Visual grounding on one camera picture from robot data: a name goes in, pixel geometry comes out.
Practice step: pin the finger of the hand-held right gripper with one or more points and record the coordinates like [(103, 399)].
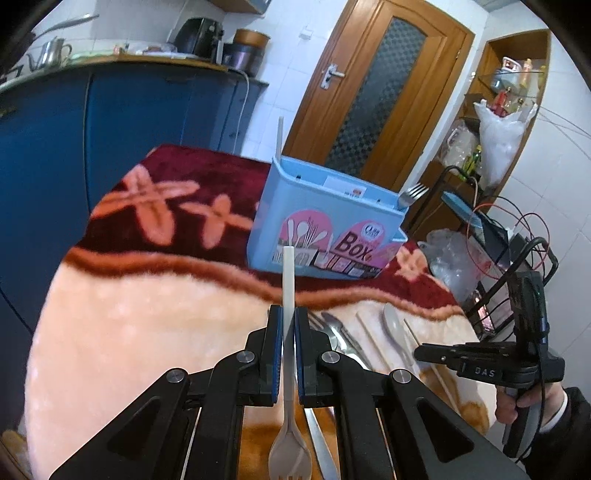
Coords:
[(436, 354)]

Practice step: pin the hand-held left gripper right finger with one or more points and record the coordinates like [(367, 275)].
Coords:
[(300, 355)]

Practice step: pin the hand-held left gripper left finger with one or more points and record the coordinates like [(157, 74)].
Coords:
[(275, 355)]

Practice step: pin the wooden chopstick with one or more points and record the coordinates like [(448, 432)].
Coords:
[(412, 331), (444, 385)]

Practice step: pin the white plastic spork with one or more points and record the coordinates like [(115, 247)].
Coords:
[(288, 295)]

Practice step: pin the light blue utensil box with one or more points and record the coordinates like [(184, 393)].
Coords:
[(318, 207)]

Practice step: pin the person's right forearm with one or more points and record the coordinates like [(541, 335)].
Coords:
[(575, 410)]

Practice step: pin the person's right hand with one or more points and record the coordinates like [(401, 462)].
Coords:
[(504, 408)]

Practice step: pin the metal spoon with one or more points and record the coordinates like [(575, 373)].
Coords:
[(344, 334)]

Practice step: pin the white plastic spoon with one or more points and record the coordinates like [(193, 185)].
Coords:
[(395, 325)]

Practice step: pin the black metal cart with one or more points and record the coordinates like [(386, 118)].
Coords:
[(489, 304)]

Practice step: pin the metal knife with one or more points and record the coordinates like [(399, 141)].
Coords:
[(319, 438)]

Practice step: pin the clear crumpled plastic bag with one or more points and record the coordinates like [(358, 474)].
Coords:
[(450, 267)]

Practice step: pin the red and cream floral blanket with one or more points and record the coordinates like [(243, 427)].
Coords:
[(152, 300)]

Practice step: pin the blue striped flat device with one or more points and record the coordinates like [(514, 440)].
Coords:
[(461, 207)]

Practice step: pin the green bottles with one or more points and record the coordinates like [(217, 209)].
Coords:
[(473, 161)]

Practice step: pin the clear bag on shelf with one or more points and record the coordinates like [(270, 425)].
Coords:
[(461, 143)]

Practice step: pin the white plastic bag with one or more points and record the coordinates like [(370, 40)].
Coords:
[(501, 138)]

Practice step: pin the wooden door with glass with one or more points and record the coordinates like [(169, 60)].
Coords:
[(369, 92)]

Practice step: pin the blue kitchen base cabinet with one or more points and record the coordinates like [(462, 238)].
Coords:
[(92, 138)]

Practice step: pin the red and white container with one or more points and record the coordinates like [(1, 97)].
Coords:
[(510, 64)]

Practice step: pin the brown pot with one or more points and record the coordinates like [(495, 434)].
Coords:
[(251, 38)]

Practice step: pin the black air fryer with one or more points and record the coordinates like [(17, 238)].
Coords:
[(196, 34)]

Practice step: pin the steel kettle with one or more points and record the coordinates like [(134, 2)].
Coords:
[(53, 51)]

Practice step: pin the wooden wall niche shelf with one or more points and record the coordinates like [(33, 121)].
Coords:
[(540, 92)]

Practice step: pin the white wall switch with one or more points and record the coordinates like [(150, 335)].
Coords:
[(306, 33)]

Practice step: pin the blue wall cabinet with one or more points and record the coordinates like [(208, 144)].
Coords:
[(240, 4)]

